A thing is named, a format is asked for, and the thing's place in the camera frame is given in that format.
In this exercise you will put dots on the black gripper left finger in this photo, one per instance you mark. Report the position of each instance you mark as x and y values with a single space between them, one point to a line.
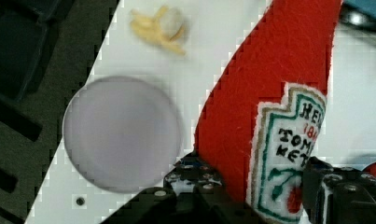
194 192

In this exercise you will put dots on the red plush ketchup bottle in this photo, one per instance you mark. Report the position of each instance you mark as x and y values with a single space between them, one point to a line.
260 123

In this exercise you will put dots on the small red toy fruit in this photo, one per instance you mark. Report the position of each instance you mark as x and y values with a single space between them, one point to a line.
375 169

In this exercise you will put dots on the peeled toy banana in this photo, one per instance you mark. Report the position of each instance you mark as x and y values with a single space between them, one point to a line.
162 29

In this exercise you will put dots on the grey round plate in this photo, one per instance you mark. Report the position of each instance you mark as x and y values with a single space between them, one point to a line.
122 133

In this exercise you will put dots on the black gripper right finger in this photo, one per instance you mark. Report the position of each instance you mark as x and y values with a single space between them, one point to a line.
333 195

